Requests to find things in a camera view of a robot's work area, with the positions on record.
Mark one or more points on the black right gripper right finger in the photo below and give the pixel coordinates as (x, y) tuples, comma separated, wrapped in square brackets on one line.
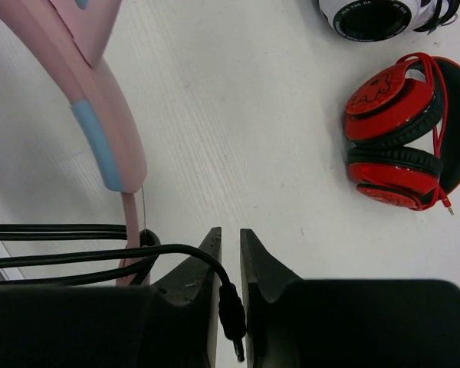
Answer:
[(298, 322)]

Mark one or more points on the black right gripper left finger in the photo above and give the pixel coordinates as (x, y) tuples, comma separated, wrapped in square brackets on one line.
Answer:
[(158, 311)]

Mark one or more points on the pink blue cat-ear headphones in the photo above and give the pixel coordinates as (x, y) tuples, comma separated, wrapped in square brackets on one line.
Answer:
[(69, 38)]

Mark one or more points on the red black headphones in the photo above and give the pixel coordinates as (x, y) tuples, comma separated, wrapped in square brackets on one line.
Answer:
[(404, 125)]

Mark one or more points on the white black headphones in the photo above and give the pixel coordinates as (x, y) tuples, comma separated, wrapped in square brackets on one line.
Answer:
[(379, 20)]

